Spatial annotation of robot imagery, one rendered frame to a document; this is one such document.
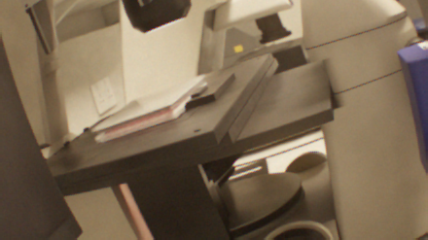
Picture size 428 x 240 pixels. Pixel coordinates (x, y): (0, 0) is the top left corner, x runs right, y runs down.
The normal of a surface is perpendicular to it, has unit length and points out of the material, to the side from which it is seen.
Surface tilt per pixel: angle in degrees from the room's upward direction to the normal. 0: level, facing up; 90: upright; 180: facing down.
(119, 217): 90
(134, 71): 90
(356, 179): 90
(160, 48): 90
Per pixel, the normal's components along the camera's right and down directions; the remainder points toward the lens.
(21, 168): 0.89, -0.37
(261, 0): -0.33, 0.11
